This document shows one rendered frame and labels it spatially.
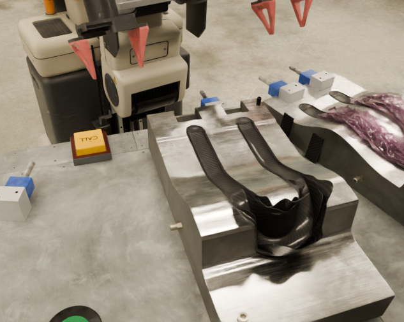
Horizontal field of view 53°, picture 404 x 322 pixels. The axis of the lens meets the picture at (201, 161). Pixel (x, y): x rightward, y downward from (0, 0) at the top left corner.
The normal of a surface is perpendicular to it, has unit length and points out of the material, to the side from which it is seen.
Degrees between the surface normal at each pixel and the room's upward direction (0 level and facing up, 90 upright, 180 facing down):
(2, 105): 0
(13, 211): 90
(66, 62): 90
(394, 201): 90
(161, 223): 0
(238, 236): 83
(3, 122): 0
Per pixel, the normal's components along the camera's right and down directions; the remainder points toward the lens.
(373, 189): -0.82, 0.36
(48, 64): 0.53, 0.57
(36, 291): 0.04, -0.75
